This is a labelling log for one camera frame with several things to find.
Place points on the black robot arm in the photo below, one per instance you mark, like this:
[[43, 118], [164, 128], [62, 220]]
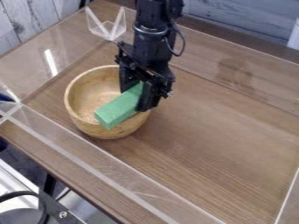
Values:
[[155, 15]]

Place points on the black metal table leg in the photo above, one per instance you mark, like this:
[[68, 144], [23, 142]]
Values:
[[50, 184]]

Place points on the brown wooden bowl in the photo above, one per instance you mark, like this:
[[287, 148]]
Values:
[[92, 89]]

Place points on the clear acrylic front wall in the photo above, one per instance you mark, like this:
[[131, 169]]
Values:
[[112, 185]]

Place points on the green rectangular block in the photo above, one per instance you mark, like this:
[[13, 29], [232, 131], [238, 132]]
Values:
[[116, 110]]

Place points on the clear acrylic corner bracket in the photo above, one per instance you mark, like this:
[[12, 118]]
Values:
[[108, 30]]

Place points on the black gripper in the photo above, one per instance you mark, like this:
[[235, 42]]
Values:
[[143, 64]]

